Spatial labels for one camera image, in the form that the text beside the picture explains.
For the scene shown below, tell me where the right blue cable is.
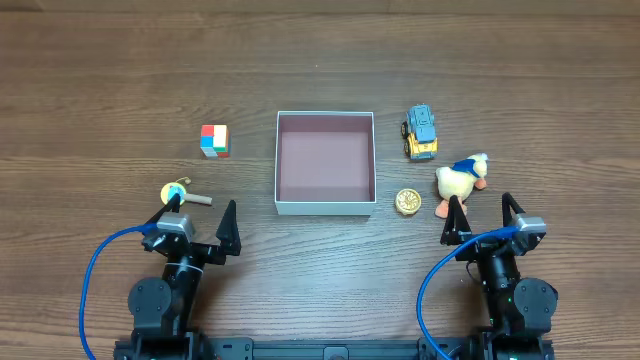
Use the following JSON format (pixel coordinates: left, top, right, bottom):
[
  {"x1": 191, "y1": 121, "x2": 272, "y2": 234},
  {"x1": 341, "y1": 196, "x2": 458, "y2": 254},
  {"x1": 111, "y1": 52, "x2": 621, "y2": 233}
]
[{"x1": 416, "y1": 225, "x2": 521, "y2": 360}]

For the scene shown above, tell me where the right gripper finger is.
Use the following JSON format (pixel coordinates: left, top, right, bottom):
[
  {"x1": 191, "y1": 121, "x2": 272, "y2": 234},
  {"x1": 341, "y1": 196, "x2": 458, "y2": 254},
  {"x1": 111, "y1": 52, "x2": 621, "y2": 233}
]
[
  {"x1": 501, "y1": 192, "x2": 525, "y2": 227},
  {"x1": 440, "y1": 195, "x2": 472, "y2": 246}
]

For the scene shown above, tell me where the blue cable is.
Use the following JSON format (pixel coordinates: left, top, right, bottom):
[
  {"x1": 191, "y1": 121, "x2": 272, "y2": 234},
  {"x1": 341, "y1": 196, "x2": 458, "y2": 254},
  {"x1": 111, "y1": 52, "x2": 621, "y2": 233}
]
[
  {"x1": 416, "y1": 225, "x2": 521, "y2": 360},
  {"x1": 78, "y1": 222, "x2": 160, "y2": 360}
]

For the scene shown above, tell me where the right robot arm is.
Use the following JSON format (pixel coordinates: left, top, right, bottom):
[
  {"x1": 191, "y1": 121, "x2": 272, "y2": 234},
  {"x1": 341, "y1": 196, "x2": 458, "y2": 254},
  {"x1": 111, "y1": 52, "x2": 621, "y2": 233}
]
[{"x1": 440, "y1": 193, "x2": 558, "y2": 360}]

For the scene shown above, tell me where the yellow plush duck blue scarf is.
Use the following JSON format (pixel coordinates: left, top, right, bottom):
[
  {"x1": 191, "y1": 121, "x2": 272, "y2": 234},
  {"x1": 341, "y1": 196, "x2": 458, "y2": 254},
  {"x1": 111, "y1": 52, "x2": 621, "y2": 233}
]
[{"x1": 435, "y1": 153, "x2": 489, "y2": 218}]

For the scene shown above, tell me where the multicoloured puzzle cube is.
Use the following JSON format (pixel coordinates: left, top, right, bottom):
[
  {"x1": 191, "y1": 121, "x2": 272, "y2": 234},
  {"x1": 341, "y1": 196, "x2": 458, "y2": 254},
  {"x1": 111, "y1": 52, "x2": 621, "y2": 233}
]
[{"x1": 200, "y1": 124, "x2": 231, "y2": 158}]

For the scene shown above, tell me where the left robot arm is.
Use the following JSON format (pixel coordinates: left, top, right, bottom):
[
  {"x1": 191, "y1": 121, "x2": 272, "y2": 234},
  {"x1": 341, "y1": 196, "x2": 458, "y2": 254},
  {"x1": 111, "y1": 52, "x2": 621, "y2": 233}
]
[{"x1": 113, "y1": 197, "x2": 241, "y2": 360}]

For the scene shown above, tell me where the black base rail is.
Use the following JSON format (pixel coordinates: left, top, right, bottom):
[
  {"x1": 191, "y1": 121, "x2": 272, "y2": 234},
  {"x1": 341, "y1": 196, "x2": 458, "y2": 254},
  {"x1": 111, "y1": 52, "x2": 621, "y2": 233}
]
[{"x1": 113, "y1": 338, "x2": 475, "y2": 360}]

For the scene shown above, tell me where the round gold coin toy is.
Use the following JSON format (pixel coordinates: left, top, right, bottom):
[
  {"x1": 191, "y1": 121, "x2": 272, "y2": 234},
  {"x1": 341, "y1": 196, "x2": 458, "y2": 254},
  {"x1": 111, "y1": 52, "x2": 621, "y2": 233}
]
[{"x1": 395, "y1": 188, "x2": 422, "y2": 216}]

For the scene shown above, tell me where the left blue cable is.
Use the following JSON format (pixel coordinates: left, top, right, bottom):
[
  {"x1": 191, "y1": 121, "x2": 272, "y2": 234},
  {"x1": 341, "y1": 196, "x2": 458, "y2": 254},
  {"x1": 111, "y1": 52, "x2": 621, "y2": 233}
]
[{"x1": 78, "y1": 222, "x2": 160, "y2": 360}]

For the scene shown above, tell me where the yellow blue toy truck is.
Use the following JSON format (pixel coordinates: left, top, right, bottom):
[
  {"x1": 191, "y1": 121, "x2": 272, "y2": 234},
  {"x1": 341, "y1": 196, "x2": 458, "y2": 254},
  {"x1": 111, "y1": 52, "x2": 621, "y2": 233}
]
[{"x1": 401, "y1": 104, "x2": 438, "y2": 161}]

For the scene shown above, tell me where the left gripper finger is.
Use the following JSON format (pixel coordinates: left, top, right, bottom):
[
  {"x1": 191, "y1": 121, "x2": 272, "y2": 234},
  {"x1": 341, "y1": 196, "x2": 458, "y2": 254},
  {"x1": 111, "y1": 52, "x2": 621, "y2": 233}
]
[
  {"x1": 146, "y1": 194, "x2": 181, "y2": 225},
  {"x1": 216, "y1": 200, "x2": 242, "y2": 256}
]

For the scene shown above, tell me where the yellow disc wooden handle toy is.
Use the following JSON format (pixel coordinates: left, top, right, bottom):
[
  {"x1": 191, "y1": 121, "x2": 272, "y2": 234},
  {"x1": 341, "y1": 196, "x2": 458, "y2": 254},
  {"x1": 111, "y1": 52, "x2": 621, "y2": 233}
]
[{"x1": 160, "y1": 177, "x2": 212, "y2": 206}]

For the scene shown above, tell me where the white box maroon interior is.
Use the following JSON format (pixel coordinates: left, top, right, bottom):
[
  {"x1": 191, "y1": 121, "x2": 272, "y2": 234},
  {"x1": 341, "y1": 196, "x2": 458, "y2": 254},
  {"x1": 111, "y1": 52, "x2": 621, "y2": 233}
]
[{"x1": 274, "y1": 111, "x2": 377, "y2": 216}]

